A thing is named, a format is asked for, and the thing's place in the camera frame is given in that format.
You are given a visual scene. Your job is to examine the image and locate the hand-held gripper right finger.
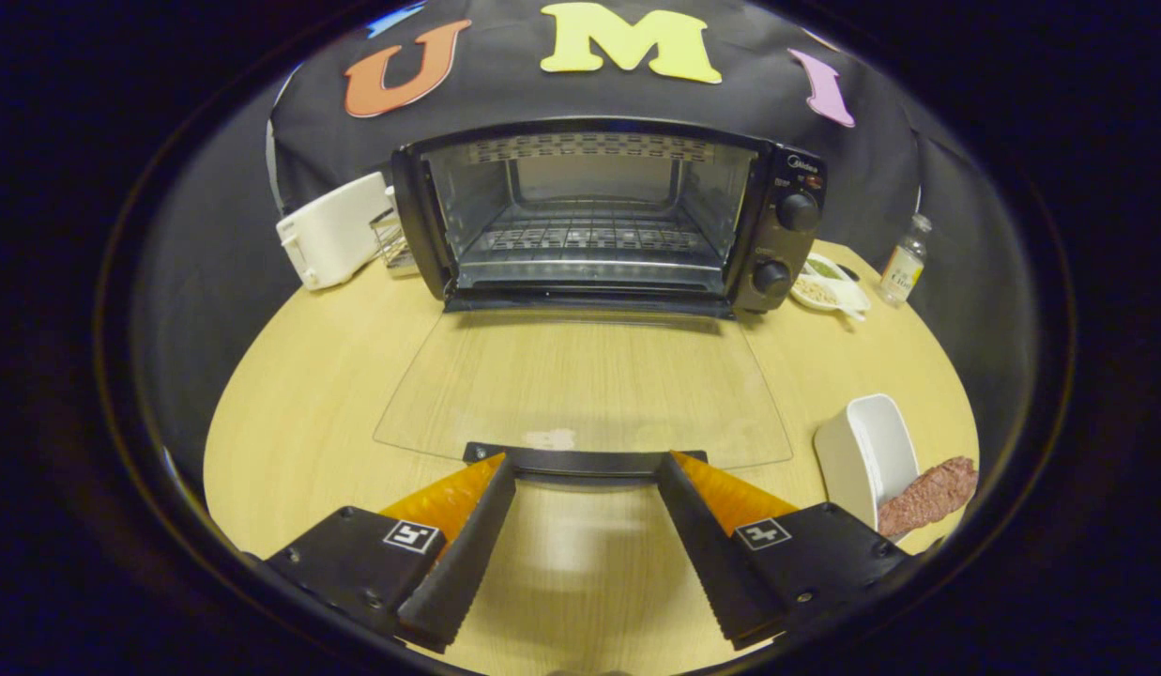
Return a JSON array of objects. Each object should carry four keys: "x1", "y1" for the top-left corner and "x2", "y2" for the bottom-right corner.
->
[{"x1": 655, "y1": 451, "x2": 914, "y2": 651}]

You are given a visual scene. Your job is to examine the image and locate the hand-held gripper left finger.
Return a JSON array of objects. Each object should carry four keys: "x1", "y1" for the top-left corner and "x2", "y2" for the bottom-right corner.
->
[{"x1": 266, "y1": 453, "x2": 517, "y2": 653}]

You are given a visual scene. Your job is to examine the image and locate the black toaster oven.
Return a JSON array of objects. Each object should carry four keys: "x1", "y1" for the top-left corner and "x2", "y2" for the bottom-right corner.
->
[{"x1": 374, "y1": 116, "x2": 828, "y2": 487}]

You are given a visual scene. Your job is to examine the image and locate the white rectangular dish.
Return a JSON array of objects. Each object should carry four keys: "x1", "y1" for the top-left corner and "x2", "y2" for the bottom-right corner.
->
[{"x1": 814, "y1": 393, "x2": 921, "y2": 532}]

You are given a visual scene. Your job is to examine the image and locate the clear plastic bottle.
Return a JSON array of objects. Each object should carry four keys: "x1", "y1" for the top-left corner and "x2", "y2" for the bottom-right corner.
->
[{"x1": 878, "y1": 213, "x2": 934, "y2": 309}]

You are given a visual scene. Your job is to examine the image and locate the white pop-up toaster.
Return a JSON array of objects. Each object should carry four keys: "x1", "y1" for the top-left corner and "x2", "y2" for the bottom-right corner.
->
[{"x1": 276, "y1": 172, "x2": 395, "y2": 291}]

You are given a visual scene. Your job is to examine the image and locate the white divided dish with grains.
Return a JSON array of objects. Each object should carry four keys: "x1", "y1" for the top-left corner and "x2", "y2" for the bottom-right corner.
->
[{"x1": 790, "y1": 253, "x2": 872, "y2": 322}]

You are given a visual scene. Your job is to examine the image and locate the brown meat steak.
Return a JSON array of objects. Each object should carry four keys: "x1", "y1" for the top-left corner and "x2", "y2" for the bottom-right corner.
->
[{"x1": 878, "y1": 456, "x2": 979, "y2": 540}]

